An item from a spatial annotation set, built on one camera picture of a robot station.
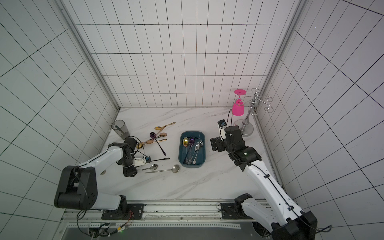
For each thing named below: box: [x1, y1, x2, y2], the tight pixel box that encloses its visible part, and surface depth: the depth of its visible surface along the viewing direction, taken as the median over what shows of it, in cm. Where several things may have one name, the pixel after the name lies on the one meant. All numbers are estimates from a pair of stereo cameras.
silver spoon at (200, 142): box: [192, 140, 203, 165], surface depth 99 cm
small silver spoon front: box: [142, 164, 158, 171], surface depth 88 cm
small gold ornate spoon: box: [154, 122, 176, 130], surface depth 109 cm
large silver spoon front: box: [144, 164, 180, 174], surface depth 88 cm
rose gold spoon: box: [146, 132, 168, 145], surface depth 105 cm
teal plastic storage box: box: [178, 131, 206, 168], surface depth 94 cm
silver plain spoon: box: [188, 144, 200, 165], surface depth 97 cm
